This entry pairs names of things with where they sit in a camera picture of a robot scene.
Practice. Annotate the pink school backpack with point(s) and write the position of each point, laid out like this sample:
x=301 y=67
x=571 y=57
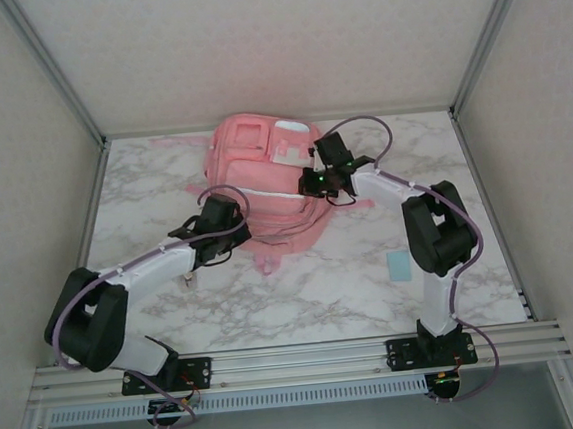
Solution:
x=263 y=176

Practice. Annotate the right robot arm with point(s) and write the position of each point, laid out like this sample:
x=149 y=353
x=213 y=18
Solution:
x=438 y=231

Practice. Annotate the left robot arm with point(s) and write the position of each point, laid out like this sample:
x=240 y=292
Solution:
x=90 y=322

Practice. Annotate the aluminium frame crossbar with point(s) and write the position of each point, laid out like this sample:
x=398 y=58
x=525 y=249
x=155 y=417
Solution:
x=159 y=132

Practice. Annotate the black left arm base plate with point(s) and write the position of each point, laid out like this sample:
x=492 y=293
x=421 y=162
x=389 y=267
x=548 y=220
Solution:
x=200 y=372

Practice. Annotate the aluminium table side rail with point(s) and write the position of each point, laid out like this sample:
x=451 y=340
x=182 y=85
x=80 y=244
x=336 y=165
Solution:
x=85 y=242
x=470 y=158

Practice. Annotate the aluminium mounting rail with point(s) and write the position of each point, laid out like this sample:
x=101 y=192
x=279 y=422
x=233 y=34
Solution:
x=299 y=361

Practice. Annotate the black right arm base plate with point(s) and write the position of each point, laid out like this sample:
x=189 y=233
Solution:
x=401 y=355

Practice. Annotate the aluminium frame post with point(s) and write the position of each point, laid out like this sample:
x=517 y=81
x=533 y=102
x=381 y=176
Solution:
x=491 y=31
x=55 y=69

